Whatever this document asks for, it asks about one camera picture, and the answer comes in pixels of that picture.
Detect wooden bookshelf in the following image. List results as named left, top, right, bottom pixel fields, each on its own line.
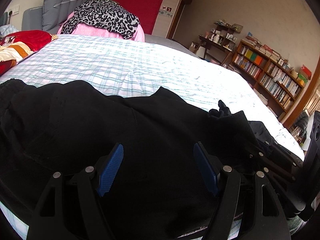
left=231, top=40, right=307, bottom=113

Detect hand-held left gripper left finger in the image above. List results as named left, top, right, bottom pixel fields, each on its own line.
left=26, top=142, right=124, bottom=240

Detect piles of books on floor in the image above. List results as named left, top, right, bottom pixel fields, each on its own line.
left=252, top=87, right=285, bottom=120

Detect red mattress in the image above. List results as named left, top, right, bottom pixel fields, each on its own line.
left=94, top=0, right=168, bottom=35

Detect grey padded headboard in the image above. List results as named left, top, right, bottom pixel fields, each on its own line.
left=21, top=0, right=94, bottom=32

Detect red cardboard box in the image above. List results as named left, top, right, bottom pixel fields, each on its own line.
left=300, top=65, right=312, bottom=79

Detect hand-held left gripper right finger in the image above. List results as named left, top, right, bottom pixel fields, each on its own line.
left=193, top=141, right=292, bottom=240

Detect pink dotted blanket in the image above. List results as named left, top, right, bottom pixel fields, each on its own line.
left=57, top=10, right=145, bottom=42

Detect wooden door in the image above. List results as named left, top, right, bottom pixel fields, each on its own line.
left=167, top=0, right=194, bottom=40

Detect row of stacked books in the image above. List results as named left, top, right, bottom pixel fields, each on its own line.
left=241, top=35, right=282, bottom=62

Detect leopard print blanket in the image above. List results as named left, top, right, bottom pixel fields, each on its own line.
left=61, top=0, right=142, bottom=40

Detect bed with plaid sheet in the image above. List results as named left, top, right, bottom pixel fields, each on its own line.
left=0, top=34, right=305, bottom=240

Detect red floral quilt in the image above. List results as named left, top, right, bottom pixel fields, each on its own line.
left=0, top=30, right=59, bottom=75

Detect grey mattress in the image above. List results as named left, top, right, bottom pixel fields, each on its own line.
left=144, top=34, right=200, bottom=58

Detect dark wooden desk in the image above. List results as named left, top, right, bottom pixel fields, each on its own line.
left=199, top=35, right=237, bottom=60

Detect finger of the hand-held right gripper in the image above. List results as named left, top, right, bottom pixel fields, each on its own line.
left=257, top=137, right=304, bottom=168
left=246, top=152, right=297, bottom=183

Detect black pants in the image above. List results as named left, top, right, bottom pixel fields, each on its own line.
left=0, top=79, right=275, bottom=238

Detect small desktop shelf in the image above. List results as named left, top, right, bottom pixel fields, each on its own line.
left=212, top=22, right=243, bottom=42

